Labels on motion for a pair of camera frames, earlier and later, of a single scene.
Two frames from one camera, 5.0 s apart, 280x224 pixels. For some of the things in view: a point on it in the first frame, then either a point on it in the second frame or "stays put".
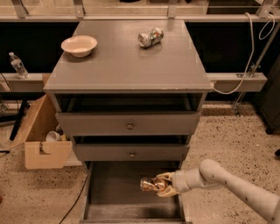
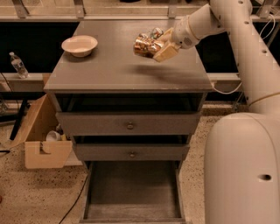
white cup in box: x=52 y=136 stays put
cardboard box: x=38 y=152 stays put
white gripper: x=181 y=180 → x=182 y=34
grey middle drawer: x=129 y=152 stays put
